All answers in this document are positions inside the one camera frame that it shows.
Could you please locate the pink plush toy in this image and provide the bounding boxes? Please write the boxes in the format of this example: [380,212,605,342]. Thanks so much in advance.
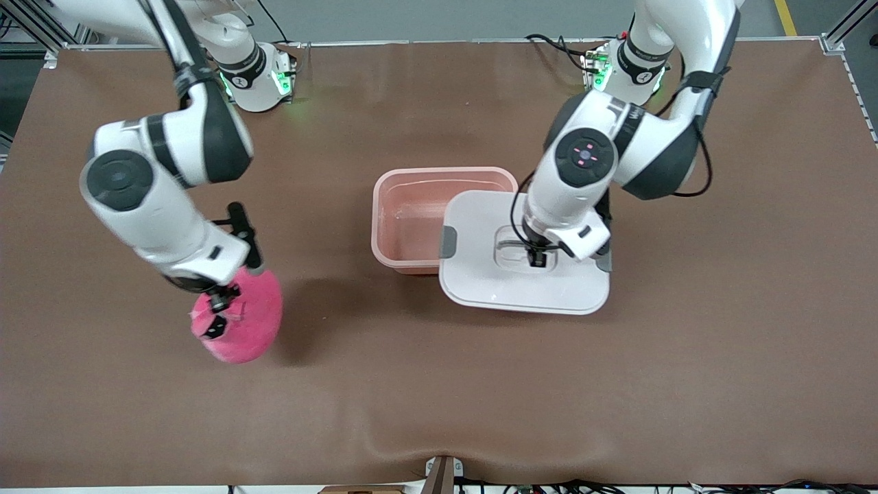
[190,266,283,364]

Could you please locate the white box lid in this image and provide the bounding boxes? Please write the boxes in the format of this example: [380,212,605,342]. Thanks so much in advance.
[438,190,611,316]

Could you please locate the pink plastic storage box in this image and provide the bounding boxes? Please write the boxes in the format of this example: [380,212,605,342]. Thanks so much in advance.
[371,167,519,277]

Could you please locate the brown table mat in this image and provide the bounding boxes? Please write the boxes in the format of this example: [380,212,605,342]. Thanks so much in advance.
[0,40,878,488]

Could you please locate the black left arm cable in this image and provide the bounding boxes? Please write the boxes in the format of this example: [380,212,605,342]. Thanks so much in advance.
[511,65,715,251]

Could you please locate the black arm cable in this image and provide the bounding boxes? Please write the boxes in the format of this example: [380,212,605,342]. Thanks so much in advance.
[511,65,715,251]
[141,0,200,104]

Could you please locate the black base cable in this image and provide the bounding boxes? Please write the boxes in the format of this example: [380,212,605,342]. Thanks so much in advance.
[257,0,292,45]
[525,33,592,73]

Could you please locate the silver table edge rail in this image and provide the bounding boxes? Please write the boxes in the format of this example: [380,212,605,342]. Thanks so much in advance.
[45,38,841,52]

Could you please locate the metal table edge bracket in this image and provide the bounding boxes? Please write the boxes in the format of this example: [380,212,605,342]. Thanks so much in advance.
[424,455,465,494]

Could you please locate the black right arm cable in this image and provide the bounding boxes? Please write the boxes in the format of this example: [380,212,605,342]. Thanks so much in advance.
[141,0,200,104]

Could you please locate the aluminium frame profile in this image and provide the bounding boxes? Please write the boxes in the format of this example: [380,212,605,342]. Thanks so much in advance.
[0,0,76,50]
[820,0,878,148]

